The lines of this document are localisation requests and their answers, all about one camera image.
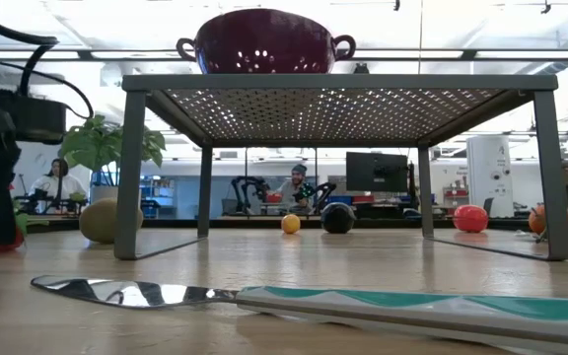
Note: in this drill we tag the green potted plant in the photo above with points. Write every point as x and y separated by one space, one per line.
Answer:
92 148

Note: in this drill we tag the small yellow-orange round fruit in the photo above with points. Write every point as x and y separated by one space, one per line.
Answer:
291 224

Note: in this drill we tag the black computer monitor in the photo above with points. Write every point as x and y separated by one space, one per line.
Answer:
376 172

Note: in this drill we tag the round red apple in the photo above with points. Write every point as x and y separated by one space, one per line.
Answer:
471 218

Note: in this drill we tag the orange tangerine with leaves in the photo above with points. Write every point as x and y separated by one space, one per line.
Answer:
536 220

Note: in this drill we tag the red-purple metal colander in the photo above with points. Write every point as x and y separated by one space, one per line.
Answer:
264 42

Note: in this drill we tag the horizontal overhead beam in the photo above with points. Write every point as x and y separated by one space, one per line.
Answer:
469 54

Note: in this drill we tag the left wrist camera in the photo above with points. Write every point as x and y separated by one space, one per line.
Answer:
35 120

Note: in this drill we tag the black round plum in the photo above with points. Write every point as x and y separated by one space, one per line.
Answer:
337 218

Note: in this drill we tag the black background robot arm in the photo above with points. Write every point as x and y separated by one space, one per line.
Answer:
47 202
244 183
324 190

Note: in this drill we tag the small black overhead device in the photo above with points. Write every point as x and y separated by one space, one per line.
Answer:
360 69

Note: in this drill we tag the brown-green kiwi fruit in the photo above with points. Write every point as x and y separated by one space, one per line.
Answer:
97 222

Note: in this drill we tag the blue storage rack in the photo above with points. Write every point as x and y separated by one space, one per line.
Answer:
158 199

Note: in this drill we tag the grey perforated metal shelf riser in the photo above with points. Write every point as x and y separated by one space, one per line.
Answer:
343 82

